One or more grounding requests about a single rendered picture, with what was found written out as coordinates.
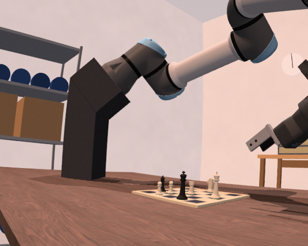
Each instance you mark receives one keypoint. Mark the white pawn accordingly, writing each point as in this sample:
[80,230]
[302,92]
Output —
[170,188]
[159,192]

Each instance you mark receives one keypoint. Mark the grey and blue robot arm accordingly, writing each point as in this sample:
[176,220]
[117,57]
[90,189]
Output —
[251,39]

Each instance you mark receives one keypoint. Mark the white chess piece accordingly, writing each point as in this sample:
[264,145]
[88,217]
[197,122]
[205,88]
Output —
[210,185]
[215,194]

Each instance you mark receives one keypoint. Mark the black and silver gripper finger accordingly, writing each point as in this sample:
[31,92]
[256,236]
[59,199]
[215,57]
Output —
[261,137]
[267,144]

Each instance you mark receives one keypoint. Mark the white chess rook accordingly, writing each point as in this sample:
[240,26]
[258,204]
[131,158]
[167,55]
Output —
[191,188]

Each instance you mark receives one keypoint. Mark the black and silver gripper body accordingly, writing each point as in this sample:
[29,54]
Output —
[293,131]

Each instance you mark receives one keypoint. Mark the cream and black chessboard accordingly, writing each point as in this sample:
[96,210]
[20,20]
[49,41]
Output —
[199,200]

